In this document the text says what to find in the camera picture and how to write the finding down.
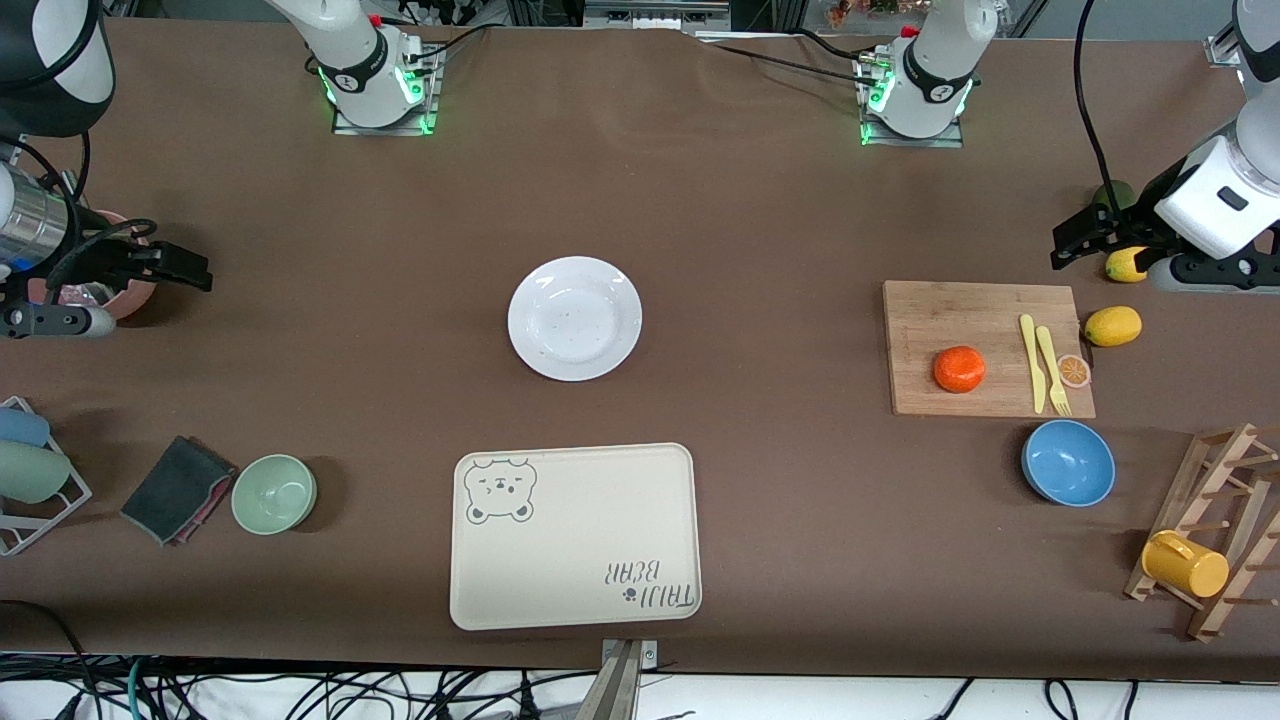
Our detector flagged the orange fruit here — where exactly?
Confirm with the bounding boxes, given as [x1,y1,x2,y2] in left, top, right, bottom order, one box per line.
[933,345,988,394]

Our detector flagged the white round plate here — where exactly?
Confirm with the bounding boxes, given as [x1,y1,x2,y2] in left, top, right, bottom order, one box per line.
[507,256,644,383]

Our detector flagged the pink bowl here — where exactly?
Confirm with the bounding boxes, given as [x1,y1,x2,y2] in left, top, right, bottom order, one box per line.
[28,208,159,323]

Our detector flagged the yellow plastic fork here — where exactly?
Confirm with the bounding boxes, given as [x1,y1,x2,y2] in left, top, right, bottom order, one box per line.
[1035,326,1074,418]

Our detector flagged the yellow plastic knife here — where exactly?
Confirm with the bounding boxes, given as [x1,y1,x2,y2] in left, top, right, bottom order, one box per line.
[1019,314,1048,415]

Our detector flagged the wooden cutting board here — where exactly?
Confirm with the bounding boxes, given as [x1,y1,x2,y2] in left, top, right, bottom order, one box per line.
[882,281,1097,419]

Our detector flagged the blue cup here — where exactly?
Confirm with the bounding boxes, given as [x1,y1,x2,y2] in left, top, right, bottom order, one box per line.
[0,406,51,449]

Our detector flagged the blue bowl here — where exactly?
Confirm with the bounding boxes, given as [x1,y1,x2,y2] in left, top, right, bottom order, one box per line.
[1021,419,1117,508]

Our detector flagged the dark grey folded cloth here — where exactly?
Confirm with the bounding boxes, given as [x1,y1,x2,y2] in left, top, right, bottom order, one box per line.
[120,435,239,547]

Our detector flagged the pale green bowl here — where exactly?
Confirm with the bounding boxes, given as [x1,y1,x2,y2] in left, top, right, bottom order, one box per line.
[231,454,318,536]

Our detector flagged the wooden cup rack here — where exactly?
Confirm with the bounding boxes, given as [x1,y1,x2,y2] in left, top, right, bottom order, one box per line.
[1124,423,1280,643]

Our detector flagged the pale green cup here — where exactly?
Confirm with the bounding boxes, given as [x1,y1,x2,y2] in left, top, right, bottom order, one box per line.
[0,440,73,505]

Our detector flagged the yellow mug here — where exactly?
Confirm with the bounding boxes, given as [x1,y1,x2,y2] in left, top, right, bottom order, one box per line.
[1141,530,1230,599]

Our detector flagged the beige bear print tray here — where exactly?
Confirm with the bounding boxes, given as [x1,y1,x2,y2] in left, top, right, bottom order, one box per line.
[449,442,703,632]

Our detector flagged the grey metal box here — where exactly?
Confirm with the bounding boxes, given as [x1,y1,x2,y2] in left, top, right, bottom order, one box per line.
[583,0,731,31]

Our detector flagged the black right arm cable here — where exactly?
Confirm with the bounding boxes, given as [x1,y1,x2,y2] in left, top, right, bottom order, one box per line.
[0,130,156,301]

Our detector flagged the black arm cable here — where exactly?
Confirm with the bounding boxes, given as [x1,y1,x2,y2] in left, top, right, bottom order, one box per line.
[0,130,156,301]
[1073,0,1123,216]

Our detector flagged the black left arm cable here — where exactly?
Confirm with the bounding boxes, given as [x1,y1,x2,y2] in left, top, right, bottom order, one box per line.
[1073,0,1123,216]

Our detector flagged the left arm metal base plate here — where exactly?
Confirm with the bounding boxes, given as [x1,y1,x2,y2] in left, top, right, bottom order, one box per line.
[860,55,966,149]

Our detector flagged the white wire rack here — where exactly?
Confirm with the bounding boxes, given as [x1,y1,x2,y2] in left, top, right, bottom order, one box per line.
[0,396,94,557]

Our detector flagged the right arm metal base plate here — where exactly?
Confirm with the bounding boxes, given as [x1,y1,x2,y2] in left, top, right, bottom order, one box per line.
[332,45,441,137]

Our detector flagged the black right base cable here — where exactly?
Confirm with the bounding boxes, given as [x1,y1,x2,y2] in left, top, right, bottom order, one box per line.
[405,25,491,71]

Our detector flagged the black base cable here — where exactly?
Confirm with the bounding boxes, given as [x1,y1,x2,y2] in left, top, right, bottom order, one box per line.
[405,25,491,71]
[695,30,881,91]

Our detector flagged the black left base cable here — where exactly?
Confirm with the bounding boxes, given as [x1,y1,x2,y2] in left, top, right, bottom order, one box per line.
[695,30,881,91]

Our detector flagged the metal table edge bracket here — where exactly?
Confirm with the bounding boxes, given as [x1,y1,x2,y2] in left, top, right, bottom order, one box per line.
[588,638,659,720]

